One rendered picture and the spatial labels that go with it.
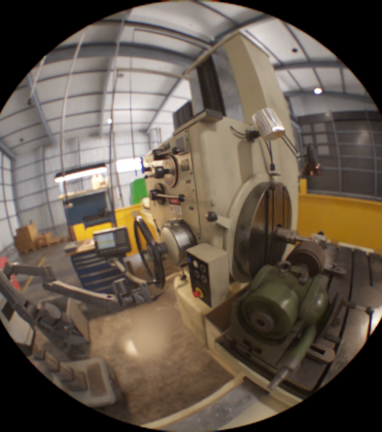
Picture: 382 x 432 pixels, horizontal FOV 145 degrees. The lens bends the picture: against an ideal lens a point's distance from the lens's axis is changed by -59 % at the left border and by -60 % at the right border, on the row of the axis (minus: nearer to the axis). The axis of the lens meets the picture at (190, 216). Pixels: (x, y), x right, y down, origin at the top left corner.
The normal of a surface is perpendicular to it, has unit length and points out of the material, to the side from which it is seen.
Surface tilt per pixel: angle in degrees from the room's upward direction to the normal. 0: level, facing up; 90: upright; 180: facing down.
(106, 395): 0
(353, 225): 90
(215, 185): 90
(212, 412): 0
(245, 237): 77
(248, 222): 62
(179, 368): 0
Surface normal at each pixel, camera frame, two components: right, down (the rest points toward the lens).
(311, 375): -0.12, -0.96
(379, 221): -0.83, 0.23
